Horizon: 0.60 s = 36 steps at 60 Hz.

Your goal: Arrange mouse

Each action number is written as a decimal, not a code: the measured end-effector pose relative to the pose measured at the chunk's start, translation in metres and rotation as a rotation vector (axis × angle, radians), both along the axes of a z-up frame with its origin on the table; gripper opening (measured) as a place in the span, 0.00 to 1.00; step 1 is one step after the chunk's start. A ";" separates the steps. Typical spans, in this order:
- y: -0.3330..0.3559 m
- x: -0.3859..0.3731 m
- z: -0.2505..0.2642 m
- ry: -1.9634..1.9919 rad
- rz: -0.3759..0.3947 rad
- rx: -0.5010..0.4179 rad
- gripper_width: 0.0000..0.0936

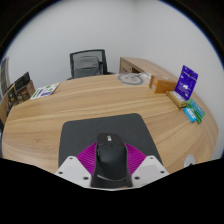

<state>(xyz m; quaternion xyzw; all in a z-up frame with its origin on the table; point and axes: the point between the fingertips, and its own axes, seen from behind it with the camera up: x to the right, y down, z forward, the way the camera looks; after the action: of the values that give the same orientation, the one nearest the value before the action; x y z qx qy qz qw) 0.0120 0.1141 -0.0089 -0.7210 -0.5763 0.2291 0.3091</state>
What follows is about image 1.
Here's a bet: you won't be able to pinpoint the black computer mouse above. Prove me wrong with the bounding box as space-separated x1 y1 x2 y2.
90 132 133 189

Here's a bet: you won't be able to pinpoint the small tan box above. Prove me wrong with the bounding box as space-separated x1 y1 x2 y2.
165 89 188 109

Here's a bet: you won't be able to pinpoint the round grey printed disc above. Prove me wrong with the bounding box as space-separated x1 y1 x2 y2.
116 72 145 86

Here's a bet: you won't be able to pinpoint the small white round cap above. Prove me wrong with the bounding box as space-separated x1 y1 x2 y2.
183 153 196 168

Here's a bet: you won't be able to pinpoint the wooden side desk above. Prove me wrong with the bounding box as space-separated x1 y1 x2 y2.
118 56 183 83

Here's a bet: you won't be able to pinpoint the large open brown cardboard box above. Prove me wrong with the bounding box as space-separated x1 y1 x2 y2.
13 71 36 103

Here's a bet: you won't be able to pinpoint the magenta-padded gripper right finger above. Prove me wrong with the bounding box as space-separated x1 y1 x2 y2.
123 142 170 188

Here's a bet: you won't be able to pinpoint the blue packet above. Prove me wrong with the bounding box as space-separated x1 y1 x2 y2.
183 106 198 124

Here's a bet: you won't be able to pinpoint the orange-brown cardboard box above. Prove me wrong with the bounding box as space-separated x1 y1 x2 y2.
148 74 179 94

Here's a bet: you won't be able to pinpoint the white printed leaflet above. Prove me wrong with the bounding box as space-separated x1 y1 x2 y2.
29 82 61 101

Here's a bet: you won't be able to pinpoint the purple card package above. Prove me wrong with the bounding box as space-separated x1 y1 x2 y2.
173 64 199 102

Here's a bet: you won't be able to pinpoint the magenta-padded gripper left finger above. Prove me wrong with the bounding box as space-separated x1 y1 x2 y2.
54 142 99 189

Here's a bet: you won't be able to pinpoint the green packet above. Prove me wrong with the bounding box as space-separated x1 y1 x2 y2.
185 98 206 125

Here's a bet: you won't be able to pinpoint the wooden shelf unit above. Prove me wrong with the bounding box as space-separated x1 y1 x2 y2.
0 57 11 98

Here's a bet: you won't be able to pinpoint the small brown cardboard box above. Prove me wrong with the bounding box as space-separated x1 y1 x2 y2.
4 83 18 110

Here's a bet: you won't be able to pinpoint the black mesh office chair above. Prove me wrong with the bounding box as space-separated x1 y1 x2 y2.
67 49 114 81

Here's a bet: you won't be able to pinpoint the dark grey mouse pad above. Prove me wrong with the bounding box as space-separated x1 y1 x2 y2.
58 112 163 169

